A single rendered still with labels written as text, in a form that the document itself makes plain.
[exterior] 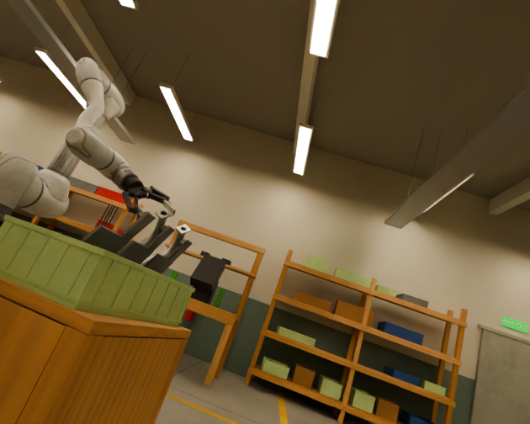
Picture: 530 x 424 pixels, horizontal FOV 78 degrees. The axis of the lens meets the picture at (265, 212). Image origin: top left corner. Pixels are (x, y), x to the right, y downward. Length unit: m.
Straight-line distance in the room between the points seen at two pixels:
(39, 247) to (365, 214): 6.07
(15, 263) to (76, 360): 0.38
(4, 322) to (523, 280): 7.47
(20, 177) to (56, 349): 0.86
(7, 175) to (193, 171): 5.58
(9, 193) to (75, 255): 0.66
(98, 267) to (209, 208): 5.69
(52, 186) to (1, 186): 0.22
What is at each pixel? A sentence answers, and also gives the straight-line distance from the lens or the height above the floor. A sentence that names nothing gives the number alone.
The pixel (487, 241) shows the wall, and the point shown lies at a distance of 7.52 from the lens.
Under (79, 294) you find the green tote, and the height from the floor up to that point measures 0.83.
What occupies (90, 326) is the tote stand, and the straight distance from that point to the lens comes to 0.97.
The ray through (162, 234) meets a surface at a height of 1.10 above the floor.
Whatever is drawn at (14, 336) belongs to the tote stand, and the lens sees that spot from 1.10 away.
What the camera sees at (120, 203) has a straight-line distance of 6.54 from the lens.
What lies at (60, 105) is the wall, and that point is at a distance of 9.11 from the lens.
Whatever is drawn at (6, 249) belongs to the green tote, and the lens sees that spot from 1.26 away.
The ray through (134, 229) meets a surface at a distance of 1.17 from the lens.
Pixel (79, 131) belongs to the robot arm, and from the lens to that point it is 1.36.
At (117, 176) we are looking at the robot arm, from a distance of 1.45.
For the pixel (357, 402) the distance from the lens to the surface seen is 5.82.
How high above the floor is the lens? 0.93
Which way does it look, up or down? 18 degrees up
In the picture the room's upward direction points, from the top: 21 degrees clockwise
